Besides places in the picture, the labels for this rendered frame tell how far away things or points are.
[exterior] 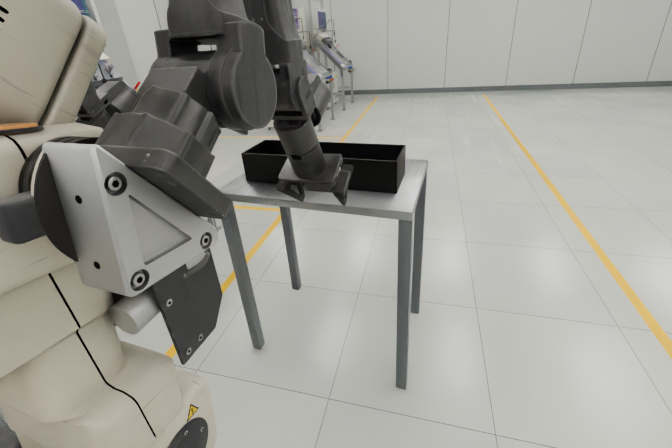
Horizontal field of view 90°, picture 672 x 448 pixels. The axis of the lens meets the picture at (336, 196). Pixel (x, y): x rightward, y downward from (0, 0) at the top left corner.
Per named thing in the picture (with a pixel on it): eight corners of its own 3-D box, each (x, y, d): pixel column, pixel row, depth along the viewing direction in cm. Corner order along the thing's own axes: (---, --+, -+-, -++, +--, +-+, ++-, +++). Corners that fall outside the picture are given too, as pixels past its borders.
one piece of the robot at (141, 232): (129, 301, 24) (90, 145, 20) (81, 289, 26) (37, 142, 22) (220, 242, 33) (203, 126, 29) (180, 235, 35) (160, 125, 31)
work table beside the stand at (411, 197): (405, 390, 132) (412, 212, 97) (253, 348, 154) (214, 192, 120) (419, 308, 169) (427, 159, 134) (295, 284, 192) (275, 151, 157)
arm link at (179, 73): (127, 107, 29) (175, 107, 27) (176, 28, 33) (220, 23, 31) (193, 164, 37) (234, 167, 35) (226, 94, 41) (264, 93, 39)
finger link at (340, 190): (326, 187, 68) (313, 154, 61) (360, 190, 65) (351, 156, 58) (316, 214, 64) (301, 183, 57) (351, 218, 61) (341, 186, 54)
